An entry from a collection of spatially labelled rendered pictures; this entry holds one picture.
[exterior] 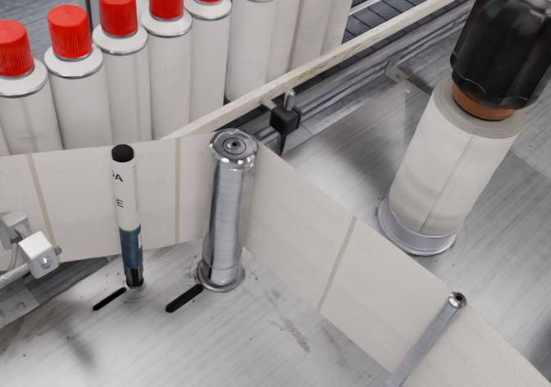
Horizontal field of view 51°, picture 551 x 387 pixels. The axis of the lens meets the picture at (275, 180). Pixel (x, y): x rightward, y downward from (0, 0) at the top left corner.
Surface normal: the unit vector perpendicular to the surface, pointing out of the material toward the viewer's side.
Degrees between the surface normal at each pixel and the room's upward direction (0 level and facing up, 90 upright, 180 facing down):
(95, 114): 90
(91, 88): 90
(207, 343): 0
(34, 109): 90
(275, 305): 0
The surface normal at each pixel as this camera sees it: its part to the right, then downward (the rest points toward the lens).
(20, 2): 0.14, -0.64
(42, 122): 0.73, 0.58
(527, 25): -0.32, 0.30
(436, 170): -0.64, 0.55
